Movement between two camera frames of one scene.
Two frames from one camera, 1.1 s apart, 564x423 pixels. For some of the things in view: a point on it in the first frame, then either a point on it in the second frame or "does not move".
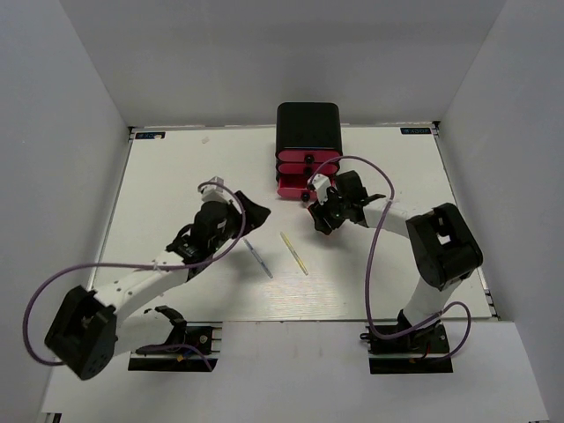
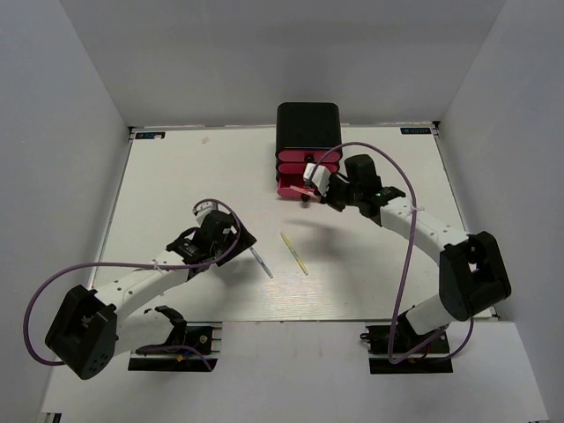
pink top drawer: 307,156 does not move
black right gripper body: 334,210 to 341,193
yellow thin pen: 294,253 does not move
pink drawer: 307,167 does not move
